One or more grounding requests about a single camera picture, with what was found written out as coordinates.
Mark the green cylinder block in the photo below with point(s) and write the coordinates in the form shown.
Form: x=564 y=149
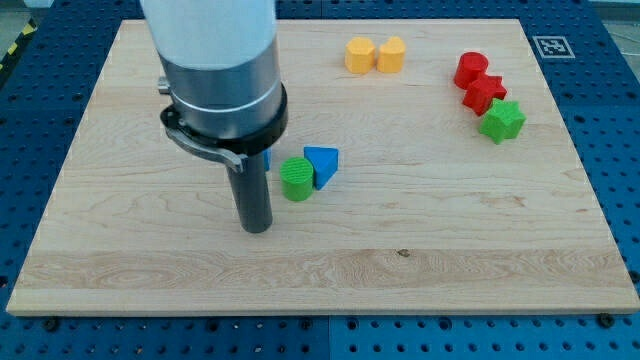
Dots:
x=297 y=175

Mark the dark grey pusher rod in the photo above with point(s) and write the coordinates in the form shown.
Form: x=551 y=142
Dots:
x=248 y=180

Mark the yellow hexagon block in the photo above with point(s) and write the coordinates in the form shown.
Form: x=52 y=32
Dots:
x=359 y=55

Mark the red star block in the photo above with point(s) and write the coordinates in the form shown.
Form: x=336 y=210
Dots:
x=481 y=92

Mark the yellow heart block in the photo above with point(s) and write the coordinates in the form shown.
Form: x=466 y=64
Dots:
x=391 y=55

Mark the blue block behind rod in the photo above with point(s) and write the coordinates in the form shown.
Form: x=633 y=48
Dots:
x=267 y=159

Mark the blue triangle block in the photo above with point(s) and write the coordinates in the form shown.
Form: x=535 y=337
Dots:
x=325 y=162

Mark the black screw bottom right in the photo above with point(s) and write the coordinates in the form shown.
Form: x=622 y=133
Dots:
x=605 y=320

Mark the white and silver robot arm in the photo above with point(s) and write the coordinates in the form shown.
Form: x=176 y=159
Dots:
x=220 y=61

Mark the green star block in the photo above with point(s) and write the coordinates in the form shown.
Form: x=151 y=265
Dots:
x=503 y=120

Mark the red cylinder block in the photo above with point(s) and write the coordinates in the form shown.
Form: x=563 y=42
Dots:
x=470 y=66

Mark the black screw bottom left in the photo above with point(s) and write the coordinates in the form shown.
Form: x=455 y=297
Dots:
x=51 y=324

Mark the light wooden board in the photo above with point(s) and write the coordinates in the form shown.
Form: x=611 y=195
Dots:
x=424 y=216

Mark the black screw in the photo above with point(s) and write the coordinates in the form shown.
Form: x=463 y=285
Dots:
x=605 y=320
x=51 y=324

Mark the black and white fiducial marker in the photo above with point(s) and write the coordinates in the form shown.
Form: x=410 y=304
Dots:
x=553 y=47

